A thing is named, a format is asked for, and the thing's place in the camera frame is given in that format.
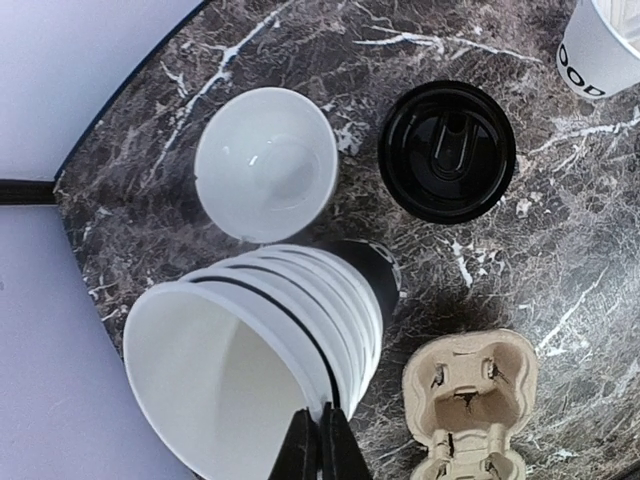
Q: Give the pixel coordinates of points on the stack of black lids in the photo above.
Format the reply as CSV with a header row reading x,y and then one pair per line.
x,y
446,152

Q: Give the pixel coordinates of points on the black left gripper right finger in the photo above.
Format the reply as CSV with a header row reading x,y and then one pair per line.
x,y
341,457

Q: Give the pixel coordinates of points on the stack of paper cups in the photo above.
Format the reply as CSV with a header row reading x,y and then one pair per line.
x,y
220,360

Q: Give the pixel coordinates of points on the brown pulp cup carrier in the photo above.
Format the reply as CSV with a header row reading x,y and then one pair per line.
x,y
465,397

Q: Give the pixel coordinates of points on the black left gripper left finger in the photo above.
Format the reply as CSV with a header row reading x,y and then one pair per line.
x,y
299,452

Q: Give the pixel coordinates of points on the white ceramic bowl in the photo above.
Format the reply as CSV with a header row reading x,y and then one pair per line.
x,y
266,165

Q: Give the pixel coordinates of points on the white cup holding straws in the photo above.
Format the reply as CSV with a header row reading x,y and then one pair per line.
x,y
593,59

